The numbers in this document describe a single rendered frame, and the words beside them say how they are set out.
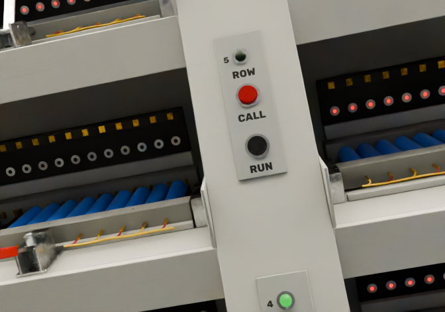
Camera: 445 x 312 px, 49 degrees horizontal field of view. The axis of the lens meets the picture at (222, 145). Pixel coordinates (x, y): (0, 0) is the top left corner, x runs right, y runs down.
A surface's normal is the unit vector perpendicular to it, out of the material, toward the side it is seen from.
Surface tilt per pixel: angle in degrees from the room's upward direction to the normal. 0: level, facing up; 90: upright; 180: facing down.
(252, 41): 90
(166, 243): 20
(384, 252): 111
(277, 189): 90
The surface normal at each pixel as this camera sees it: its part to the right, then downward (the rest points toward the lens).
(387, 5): -0.04, 0.22
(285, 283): -0.10, -0.13
